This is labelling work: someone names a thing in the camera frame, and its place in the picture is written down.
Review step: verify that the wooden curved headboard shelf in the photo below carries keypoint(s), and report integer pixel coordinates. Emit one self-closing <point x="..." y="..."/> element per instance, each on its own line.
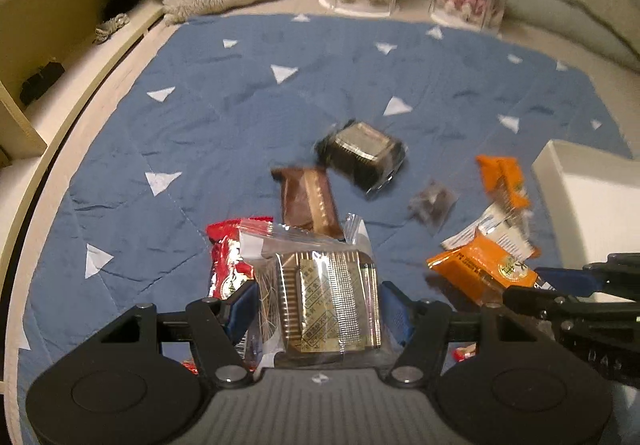
<point x="34" y="32"/>

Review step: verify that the red long snack packet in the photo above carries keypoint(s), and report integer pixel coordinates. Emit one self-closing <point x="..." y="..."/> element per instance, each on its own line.
<point x="230" y="269"/>

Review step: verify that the orange snack bar packet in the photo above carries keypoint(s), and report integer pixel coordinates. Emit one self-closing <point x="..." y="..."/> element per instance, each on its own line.
<point x="504" y="181"/>

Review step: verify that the white shallow cardboard box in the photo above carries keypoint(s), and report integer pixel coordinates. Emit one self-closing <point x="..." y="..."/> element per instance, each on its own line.
<point x="591" y="199"/>

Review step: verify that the brown chocolate wafer packet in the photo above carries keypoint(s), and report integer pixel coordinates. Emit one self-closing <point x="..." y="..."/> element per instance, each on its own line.
<point x="307" y="201"/>

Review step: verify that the black tray cookie pack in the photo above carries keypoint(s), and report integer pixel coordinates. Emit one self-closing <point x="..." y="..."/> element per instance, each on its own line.
<point x="366" y="156"/>

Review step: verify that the beige bundle on shelf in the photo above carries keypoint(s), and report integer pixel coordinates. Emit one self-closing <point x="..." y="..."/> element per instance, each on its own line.
<point x="104" y="31"/>

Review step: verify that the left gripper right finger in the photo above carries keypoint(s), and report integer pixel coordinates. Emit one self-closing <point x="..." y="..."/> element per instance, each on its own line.
<point x="520" y="387"/>

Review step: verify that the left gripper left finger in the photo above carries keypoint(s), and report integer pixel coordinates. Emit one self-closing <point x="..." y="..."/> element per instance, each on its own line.
<point x="145" y="377"/>

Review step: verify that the small red candy packet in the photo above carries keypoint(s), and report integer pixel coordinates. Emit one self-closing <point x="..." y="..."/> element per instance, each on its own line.
<point x="464" y="353"/>

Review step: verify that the small clear dark candy bag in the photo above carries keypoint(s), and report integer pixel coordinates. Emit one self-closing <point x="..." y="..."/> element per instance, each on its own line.
<point x="433" y="205"/>

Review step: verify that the cream snack packet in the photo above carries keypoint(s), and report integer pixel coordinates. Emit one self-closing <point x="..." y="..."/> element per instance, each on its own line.
<point x="494" y="224"/>

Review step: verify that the blue quilted triangle blanket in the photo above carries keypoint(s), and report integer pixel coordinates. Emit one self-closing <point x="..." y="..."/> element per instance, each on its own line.
<point x="225" y="101"/>

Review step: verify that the gold wafer clear pack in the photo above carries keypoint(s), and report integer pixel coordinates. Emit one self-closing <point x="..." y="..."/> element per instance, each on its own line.
<point x="318" y="296"/>

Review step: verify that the black item on shelf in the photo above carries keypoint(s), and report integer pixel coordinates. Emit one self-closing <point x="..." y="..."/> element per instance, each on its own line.
<point x="41" y="81"/>

